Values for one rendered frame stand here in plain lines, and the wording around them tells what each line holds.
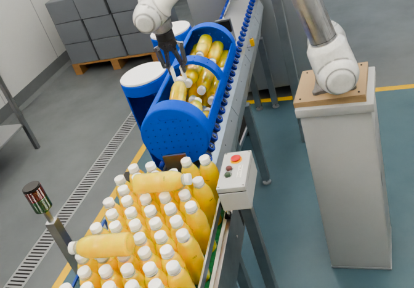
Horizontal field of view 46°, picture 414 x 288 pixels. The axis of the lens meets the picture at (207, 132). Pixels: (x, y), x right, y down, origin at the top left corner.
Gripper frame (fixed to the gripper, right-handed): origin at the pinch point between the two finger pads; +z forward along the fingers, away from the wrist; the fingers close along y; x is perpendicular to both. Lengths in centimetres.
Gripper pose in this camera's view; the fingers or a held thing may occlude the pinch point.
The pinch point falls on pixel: (178, 73)
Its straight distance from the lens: 214.1
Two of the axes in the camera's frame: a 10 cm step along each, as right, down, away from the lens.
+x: -1.7, 5.6, -8.1
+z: 2.8, 8.1, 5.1
